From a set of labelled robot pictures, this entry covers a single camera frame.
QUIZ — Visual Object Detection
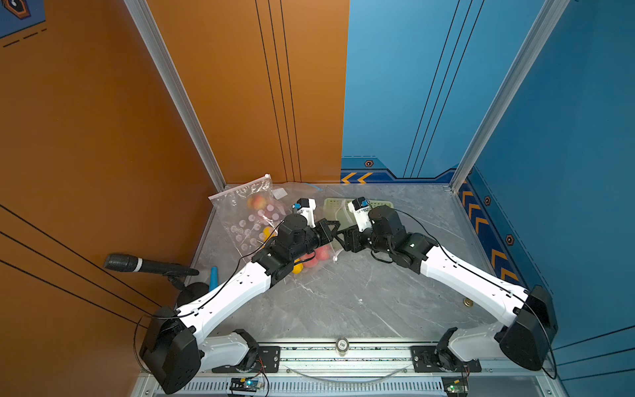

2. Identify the green circuit board left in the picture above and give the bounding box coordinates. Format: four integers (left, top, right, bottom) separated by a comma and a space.
229, 377, 264, 394

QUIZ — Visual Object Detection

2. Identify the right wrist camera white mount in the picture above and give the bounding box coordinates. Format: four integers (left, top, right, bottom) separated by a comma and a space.
347, 197, 372, 233

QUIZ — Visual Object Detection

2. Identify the round silver knob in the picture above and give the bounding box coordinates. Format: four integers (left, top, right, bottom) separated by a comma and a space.
335, 337, 350, 357

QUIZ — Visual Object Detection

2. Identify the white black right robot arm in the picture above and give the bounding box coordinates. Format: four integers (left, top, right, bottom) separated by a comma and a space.
338, 198, 558, 372

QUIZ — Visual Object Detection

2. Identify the blue handheld microphone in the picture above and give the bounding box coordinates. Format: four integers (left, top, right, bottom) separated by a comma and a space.
209, 266, 219, 291

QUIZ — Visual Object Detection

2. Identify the clear zip-top bag blue zipper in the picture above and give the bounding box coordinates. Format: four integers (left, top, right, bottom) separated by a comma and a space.
271, 182, 322, 210

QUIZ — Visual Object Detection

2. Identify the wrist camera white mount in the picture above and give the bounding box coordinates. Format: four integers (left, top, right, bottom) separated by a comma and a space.
293, 198, 316, 228
347, 197, 372, 233

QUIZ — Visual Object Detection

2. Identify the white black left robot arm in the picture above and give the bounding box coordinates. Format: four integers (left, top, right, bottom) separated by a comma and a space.
138, 213, 340, 395

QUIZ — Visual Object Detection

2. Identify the green perforated plastic basket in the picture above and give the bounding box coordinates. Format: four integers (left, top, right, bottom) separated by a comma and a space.
323, 196, 394, 230

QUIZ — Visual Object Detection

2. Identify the aluminium corner post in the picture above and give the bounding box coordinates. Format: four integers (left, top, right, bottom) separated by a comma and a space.
449, 0, 570, 195
123, 0, 227, 191

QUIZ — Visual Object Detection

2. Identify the pink-trimmed bag of bags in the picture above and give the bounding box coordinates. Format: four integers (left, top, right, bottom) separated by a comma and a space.
277, 207, 353, 279

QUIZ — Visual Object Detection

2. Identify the clear zip-top bag pink zipper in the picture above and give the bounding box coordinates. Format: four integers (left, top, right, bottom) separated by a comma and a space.
208, 174, 289, 255

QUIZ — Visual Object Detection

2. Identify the black microphone on stand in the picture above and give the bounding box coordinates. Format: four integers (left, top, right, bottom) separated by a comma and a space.
104, 253, 209, 307

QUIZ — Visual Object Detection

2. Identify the plain yellow peach with leaf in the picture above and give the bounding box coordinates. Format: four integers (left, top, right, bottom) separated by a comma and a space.
261, 227, 275, 240

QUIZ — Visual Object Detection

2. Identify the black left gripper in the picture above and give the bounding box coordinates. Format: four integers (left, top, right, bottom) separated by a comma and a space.
288, 219, 341, 265

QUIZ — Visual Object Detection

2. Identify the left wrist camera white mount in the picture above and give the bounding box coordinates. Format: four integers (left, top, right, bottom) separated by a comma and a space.
293, 198, 316, 228

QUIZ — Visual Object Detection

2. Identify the aluminium corner post right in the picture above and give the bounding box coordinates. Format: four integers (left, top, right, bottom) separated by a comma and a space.
449, 0, 570, 195

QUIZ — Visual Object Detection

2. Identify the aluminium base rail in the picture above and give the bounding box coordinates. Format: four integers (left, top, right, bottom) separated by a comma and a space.
133, 338, 567, 397

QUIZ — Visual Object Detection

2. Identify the green circuit board right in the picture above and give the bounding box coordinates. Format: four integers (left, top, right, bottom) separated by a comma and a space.
442, 377, 469, 397

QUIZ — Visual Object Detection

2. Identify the pink basket peach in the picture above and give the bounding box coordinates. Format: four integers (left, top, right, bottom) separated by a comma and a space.
316, 245, 332, 261
301, 252, 320, 269

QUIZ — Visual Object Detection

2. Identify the green circuit board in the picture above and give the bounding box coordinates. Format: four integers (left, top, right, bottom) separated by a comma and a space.
442, 377, 469, 397
229, 377, 264, 394

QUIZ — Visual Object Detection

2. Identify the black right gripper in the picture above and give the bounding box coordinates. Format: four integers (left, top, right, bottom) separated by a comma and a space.
334, 222, 395, 256

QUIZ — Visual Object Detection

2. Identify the aluminium corner post left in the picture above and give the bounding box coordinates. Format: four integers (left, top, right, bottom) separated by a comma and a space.
123, 0, 227, 191

